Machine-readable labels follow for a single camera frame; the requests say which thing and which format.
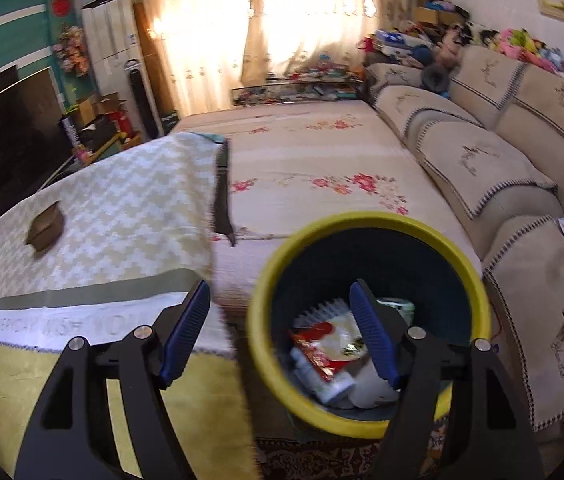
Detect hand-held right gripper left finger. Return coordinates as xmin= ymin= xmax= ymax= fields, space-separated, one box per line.
xmin=14 ymin=280 xmax=211 ymax=480

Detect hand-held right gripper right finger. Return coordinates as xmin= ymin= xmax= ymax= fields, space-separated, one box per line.
xmin=349 ymin=280 xmax=545 ymax=480

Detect green and white drink bottle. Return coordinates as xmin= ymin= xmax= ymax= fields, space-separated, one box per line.
xmin=377 ymin=297 xmax=415 ymax=326

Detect red snack packet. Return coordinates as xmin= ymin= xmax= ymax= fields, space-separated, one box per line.
xmin=289 ymin=312 xmax=370 ymax=383

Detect white foam net sleeve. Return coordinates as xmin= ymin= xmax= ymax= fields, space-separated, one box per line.
xmin=294 ymin=297 xmax=353 ymax=328

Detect white supplement bottle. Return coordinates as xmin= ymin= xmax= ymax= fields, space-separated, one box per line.
xmin=292 ymin=347 xmax=358 ymax=403

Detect yellow rimmed trash bin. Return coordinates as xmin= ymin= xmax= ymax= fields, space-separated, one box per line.
xmin=246 ymin=212 xmax=493 ymax=438

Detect bed with floral sheet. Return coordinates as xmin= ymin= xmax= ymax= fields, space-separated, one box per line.
xmin=167 ymin=99 xmax=483 ymax=321

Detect beige sofa with embroidered covers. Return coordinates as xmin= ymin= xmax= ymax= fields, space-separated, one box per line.
xmin=364 ymin=45 xmax=564 ymax=433

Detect tall black box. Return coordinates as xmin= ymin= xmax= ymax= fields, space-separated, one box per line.
xmin=59 ymin=115 xmax=80 ymax=161

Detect black tower fan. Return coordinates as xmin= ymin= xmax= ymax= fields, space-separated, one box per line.
xmin=124 ymin=59 xmax=160 ymax=141

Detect open cardboard boxes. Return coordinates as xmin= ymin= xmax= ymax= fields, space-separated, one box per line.
xmin=79 ymin=92 xmax=128 ymax=126

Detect cluttered glass table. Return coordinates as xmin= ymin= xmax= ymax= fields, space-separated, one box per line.
xmin=232 ymin=62 xmax=368 ymax=106

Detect dark grey round cushion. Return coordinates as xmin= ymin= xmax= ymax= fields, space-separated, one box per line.
xmin=422 ymin=65 xmax=450 ymax=93

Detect brown wooden board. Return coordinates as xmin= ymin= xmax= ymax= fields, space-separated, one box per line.
xmin=134 ymin=2 xmax=163 ymax=136

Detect black flat television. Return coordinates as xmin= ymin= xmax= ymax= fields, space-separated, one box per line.
xmin=0 ymin=65 xmax=75 ymax=211

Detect blue star print bag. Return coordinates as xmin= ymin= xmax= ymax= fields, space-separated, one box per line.
xmin=374 ymin=30 xmax=435 ymax=56

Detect hanging artificial flowers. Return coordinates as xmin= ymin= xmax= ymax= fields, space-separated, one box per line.
xmin=53 ymin=25 xmax=90 ymax=78

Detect beige patterned curtain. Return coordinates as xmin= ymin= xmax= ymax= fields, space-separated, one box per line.
xmin=134 ymin=0 xmax=263 ymax=111
xmin=242 ymin=0 xmax=418 ymax=86

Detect row of plush toys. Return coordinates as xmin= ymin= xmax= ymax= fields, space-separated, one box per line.
xmin=432 ymin=20 xmax=564 ymax=91

